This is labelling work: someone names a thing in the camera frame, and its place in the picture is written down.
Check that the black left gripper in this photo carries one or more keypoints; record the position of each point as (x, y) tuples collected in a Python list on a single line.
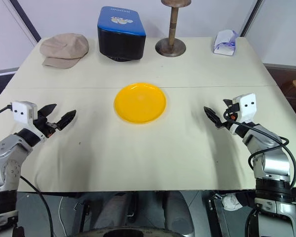
[(43, 123)]

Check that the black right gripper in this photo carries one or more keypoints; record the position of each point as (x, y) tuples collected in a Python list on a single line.
[(224, 122)]

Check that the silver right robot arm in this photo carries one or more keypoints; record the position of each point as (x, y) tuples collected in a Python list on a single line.
[(273, 163)]

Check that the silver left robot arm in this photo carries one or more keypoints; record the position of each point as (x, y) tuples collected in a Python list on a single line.
[(5, 153)]

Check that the yellow round plate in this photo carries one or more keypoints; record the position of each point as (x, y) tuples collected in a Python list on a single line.
[(140, 103)]

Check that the black side shelf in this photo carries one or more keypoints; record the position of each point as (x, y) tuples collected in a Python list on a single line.
[(0, 84)]

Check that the white tissue pack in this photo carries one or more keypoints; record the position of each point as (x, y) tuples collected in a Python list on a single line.
[(224, 42)]

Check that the beige newsboy cap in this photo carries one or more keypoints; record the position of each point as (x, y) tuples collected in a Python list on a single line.
[(64, 47)]

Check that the dark brown side furniture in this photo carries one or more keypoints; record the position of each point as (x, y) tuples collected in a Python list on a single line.
[(283, 76)]

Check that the cream tablecloth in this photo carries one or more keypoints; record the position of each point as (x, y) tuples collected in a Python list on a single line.
[(138, 153)]

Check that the brown wooden hat stand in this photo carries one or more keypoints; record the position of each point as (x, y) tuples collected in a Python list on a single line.
[(173, 24)]

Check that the blue and black padded box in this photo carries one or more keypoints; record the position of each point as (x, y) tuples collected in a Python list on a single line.
[(121, 24)]

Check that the grey rounded robot leg cover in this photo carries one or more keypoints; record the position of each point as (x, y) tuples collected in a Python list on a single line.
[(178, 214)]

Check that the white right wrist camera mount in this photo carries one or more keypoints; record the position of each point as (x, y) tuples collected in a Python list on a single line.
[(246, 108)]

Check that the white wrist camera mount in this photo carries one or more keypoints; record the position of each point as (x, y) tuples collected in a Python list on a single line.
[(246, 108), (21, 111)]

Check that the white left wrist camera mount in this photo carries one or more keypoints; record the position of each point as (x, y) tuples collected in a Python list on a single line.
[(21, 111)]

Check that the grey metal frame bar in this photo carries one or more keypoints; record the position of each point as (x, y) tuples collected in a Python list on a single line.
[(24, 21), (248, 17)]

